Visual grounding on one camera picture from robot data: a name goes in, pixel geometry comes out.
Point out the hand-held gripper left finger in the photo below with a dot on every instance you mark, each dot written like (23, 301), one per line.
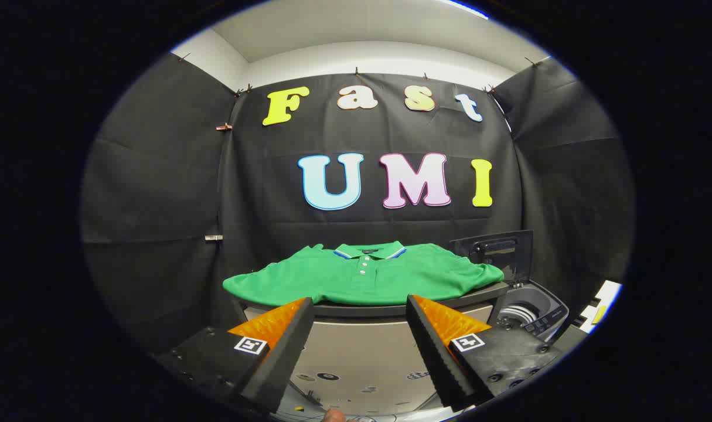
(285, 351)

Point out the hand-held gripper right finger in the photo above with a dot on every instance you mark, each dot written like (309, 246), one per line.
(435, 351)

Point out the green polo shirt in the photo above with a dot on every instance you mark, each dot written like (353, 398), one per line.
(391, 275)

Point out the grey washing machine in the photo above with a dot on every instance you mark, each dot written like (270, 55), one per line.
(543, 305)

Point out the black backdrop cloth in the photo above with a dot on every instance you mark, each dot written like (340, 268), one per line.
(262, 223)

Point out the white board with yellow tab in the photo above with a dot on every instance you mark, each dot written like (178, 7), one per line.
(607, 296)

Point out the copper clip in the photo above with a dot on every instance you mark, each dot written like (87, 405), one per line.
(224, 126)

